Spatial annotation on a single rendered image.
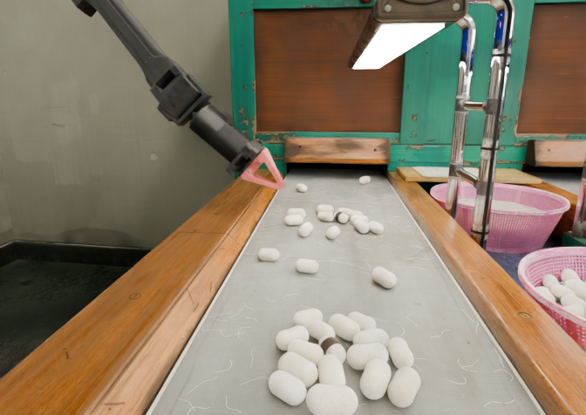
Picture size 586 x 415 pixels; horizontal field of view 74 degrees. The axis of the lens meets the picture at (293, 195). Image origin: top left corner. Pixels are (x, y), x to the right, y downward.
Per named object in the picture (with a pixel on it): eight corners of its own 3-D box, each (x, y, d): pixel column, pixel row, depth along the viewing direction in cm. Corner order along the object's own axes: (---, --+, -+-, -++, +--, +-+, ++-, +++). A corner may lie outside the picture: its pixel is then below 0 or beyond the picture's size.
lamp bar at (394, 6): (374, 19, 35) (378, -74, 33) (347, 69, 95) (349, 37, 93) (468, 17, 34) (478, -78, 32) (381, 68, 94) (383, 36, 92)
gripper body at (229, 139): (265, 143, 78) (236, 119, 78) (255, 150, 68) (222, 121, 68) (245, 167, 80) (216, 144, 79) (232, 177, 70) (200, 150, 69)
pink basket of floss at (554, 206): (527, 272, 69) (534, 221, 67) (403, 232, 90) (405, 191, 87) (582, 240, 84) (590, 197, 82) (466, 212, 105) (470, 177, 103)
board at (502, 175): (405, 181, 100) (405, 176, 100) (396, 170, 115) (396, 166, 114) (541, 184, 97) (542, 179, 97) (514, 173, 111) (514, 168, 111)
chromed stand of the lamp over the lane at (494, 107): (365, 288, 63) (380, -18, 52) (357, 243, 82) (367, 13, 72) (488, 293, 61) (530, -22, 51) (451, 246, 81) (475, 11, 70)
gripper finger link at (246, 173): (296, 170, 78) (260, 139, 78) (292, 176, 71) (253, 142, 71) (275, 194, 80) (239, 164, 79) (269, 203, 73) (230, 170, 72)
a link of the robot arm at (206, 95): (153, 105, 71) (185, 71, 70) (174, 108, 83) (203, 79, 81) (200, 153, 72) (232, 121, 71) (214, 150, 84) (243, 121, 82)
